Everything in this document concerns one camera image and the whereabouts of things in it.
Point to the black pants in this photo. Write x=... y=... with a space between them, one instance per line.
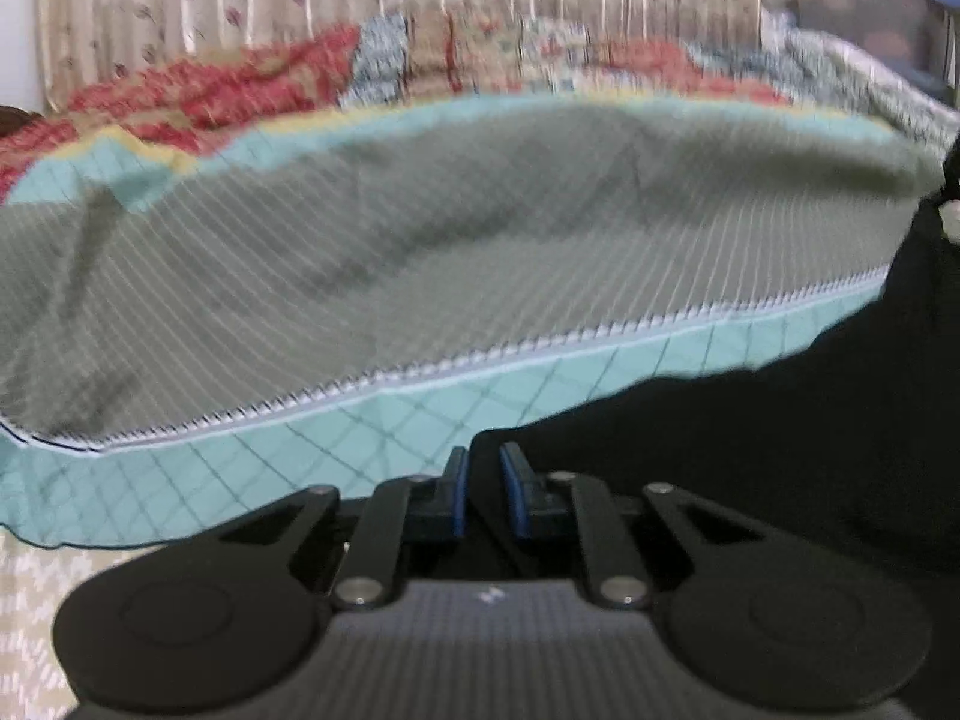
x=750 y=427

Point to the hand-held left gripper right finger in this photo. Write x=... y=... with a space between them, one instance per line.
x=513 y=491

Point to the red patchwork quilt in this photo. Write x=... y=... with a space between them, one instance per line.
x=225 y=90

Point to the grey quilt with teal border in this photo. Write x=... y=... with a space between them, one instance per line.
x=375 y=255

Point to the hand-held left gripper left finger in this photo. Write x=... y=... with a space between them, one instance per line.
x=459 y=491

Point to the beige chevron bed sheet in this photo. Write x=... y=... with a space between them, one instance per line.
x=37 y=615

